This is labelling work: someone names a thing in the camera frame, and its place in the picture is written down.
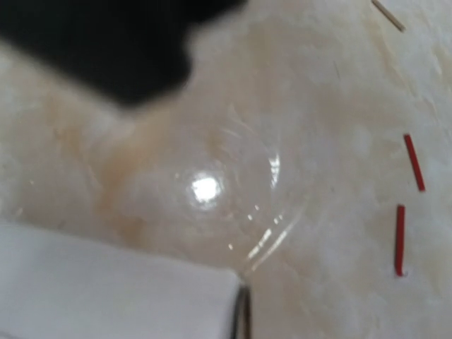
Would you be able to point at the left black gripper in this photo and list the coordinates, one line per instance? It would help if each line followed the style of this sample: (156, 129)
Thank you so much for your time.
(130, 51)

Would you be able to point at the white paper box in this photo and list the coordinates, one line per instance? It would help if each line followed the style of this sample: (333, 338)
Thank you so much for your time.
(55, 285)

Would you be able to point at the straight red tape strip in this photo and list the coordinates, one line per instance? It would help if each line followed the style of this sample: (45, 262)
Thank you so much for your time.
(414, 162)

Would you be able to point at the bent red tape strip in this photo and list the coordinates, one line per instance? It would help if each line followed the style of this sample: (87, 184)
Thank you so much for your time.
(399, 241)

